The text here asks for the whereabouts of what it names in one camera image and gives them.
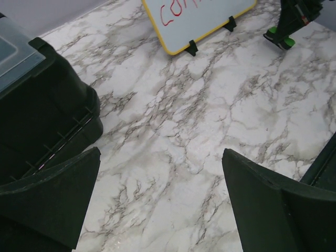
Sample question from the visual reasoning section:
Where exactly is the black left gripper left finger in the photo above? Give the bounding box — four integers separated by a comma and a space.
1, 147, 101, 251

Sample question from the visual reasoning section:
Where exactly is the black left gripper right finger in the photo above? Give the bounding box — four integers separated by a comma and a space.
222, 149, 335, 251

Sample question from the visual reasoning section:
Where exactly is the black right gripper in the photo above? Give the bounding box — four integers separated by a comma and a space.
274, 0, 323, 42

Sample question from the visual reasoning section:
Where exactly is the green whiteboard eraser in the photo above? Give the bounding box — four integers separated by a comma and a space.
264, 26, 295, 50

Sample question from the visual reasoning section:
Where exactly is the yellow framed whiteboard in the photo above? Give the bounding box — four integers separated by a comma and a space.
142, 0, 257, 55

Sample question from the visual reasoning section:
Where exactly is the black plastic toolbox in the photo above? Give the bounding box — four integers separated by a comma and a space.
1, 15, 103, 184

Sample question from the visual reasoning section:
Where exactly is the black wire whiteboard stand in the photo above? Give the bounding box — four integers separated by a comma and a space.
185, 16, 237, 57

